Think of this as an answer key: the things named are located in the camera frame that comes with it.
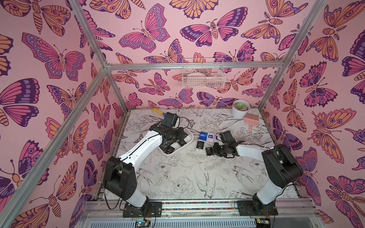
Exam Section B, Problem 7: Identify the blue yellow garden fork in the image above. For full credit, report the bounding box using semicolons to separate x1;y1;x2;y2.
153;108;164;115

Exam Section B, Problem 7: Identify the white wire wall basket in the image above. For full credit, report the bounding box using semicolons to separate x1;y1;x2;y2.
181;62;226;90

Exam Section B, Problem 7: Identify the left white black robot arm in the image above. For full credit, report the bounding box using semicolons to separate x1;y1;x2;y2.
102;112;185;208

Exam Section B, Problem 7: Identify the white pot with succulent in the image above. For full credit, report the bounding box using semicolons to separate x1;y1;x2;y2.
232;100;251;119

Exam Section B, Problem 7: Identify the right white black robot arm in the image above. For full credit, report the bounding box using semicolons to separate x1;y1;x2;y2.
213;131;304;209

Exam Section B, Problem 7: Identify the pink white tissue pack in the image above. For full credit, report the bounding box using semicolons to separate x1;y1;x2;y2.
206;133;215;143

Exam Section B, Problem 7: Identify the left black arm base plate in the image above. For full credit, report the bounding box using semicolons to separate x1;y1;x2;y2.
123;201;163;218

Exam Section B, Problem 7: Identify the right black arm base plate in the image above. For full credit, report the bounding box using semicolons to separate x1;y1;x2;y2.
236;200;278;216

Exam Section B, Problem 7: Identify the black Face tissue pack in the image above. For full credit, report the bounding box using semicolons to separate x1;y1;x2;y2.
196;140;205;150
205;147;214;156
177;140;187;147
159;144;175;154

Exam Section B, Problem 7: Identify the blue pocket tissue pack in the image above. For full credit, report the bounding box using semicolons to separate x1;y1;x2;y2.
199;132;208;142

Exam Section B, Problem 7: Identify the pink brush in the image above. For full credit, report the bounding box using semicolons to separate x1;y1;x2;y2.
243;113;259;133

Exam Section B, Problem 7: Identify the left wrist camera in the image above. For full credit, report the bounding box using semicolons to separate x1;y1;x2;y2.
161;112;179;128

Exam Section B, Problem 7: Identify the white plastic storage box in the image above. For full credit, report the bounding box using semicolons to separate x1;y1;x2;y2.
158;127;194;156

